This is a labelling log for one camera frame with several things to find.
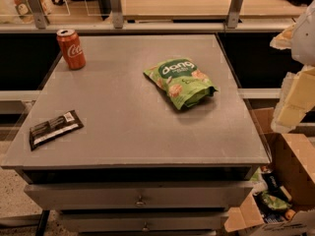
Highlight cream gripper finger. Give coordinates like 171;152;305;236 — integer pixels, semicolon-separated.
270;25;295;50

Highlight green rice chip bag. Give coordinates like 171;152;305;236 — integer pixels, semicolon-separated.
144;58;217;110

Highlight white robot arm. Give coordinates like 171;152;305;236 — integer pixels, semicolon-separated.
270;1;315;134

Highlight green snack bag in box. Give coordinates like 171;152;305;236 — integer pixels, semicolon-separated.
260;192;291;211

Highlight red coke can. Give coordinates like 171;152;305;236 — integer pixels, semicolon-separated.
57;29;86;70

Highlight brown cardboard box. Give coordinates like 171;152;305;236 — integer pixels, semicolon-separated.
224;108;315;236

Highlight dark snack pack in box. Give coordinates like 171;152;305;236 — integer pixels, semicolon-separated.
262;171;292;203

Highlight upper grey drawer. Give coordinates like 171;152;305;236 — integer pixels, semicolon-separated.
25;181;252;210

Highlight grey drawer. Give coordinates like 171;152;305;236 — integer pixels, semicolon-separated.
59;211;228;232
25;181;252;210

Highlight lower grey drawer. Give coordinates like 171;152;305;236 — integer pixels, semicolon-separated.
59;211;228;232

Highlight black snack bar wrapper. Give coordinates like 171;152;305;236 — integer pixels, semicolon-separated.
29;110;84;150

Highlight right metal bracket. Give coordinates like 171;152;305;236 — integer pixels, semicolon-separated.
225;0;243;29

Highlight metal bracket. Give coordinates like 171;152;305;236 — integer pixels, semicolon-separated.
109;0;124;29
28;0;48;30
225;0;243;29

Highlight middle metal bracket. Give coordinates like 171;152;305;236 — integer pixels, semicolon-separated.
109;0;124;29

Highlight left metal bracket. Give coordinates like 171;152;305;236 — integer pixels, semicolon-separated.
28;0;48;30

